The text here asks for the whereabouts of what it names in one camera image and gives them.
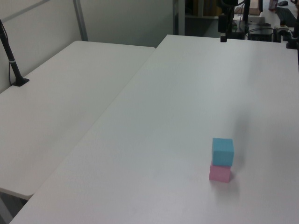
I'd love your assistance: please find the black vertical pole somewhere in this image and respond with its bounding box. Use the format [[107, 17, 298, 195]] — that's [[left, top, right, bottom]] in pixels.
[[243, 0, 251, 24]]

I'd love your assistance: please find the blue foam cube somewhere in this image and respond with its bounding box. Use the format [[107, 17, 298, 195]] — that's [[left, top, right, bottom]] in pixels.
[[212, 137, 235, 167]]

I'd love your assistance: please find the black clamp stand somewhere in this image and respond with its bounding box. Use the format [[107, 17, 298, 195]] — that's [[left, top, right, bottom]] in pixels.
[[285, 22, 299, 50]]

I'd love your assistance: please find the black camera stand with foot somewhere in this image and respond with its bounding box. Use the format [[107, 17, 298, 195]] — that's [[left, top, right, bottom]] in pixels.
[[0, 18, 30, 88]]

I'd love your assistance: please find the grey metal cabinet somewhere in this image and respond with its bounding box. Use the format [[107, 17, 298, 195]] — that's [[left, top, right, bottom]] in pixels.
[[172, 0, 221, 37]]

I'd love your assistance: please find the black stand pole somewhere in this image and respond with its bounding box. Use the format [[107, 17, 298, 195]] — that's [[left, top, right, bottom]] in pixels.
[[227, 0, 245, 40]]

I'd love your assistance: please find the black keyboard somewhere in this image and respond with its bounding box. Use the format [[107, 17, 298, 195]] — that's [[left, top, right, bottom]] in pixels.
[[275, 7, 297, 27]]

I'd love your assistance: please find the brown cardboard box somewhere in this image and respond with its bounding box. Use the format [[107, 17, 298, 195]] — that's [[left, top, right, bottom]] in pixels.
[[233, 5, 261, 17]]

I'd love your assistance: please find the black electronics box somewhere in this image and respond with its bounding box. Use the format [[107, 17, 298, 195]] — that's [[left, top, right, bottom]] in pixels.
[[248, 28, 274, 42]]

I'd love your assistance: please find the pink foam cube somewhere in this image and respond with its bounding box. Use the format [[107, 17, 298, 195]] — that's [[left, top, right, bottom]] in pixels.
[[208, 161, 233, 183]]

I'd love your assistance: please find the white side table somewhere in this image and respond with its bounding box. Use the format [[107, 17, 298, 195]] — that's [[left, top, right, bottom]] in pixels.
[[0, 40, 157, 200]]

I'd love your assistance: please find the grey metal partition post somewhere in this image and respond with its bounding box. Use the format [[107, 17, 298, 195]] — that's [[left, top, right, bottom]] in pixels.
[[73, 0, 89, 42]]

